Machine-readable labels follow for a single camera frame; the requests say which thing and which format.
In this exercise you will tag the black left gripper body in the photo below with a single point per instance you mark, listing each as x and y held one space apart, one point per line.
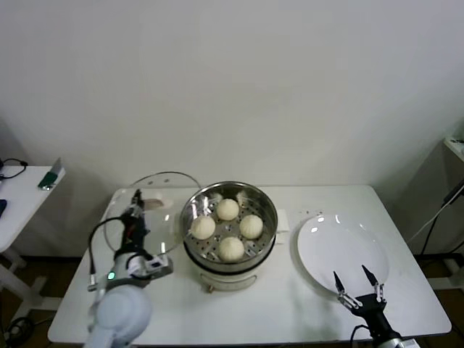
134 235

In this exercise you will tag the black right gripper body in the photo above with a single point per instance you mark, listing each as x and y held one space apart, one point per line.
373 311

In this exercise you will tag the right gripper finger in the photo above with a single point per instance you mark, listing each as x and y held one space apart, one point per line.
339 284
370 278

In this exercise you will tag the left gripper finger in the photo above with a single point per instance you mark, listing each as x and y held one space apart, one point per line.
137 206

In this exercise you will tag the round glass pot lid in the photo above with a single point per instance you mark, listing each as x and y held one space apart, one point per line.
154 203

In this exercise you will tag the white steamed baozi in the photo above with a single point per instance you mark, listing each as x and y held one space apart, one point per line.
227 209
252 226
203 227
231 249

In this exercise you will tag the steel steamer basket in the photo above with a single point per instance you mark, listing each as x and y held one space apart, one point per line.
197 203

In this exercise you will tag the white round plate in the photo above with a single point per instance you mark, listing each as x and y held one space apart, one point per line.
326 253

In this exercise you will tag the white electric cooker pot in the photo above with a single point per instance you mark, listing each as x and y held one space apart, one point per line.
224 281

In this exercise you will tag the white side table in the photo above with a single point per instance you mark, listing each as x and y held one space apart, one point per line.
21 203

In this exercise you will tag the white shelf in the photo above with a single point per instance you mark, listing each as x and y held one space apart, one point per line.
455 148

